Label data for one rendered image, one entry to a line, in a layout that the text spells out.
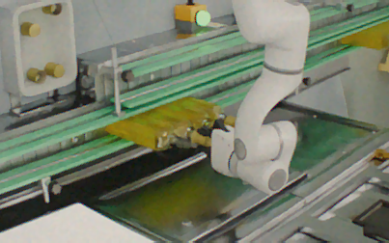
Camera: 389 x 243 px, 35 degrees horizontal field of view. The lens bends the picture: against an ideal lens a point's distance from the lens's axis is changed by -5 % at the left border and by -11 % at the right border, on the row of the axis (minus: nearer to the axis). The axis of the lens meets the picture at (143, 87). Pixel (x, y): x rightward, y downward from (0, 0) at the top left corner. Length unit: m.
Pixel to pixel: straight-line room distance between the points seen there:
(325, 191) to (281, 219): 0.19
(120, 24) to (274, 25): 0.75
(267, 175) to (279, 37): 0.30
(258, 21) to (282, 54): 0.09
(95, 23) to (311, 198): 0.75
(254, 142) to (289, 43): 0.20
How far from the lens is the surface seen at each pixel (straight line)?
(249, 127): 1.27
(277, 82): 1.26
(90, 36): 1.79
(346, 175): 1.71
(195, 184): 1.64
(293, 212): 1.54
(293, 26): 1.22
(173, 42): 1.82
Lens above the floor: 2.16
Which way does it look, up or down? 46 degrees down
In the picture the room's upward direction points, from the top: 106 degrees clockwise
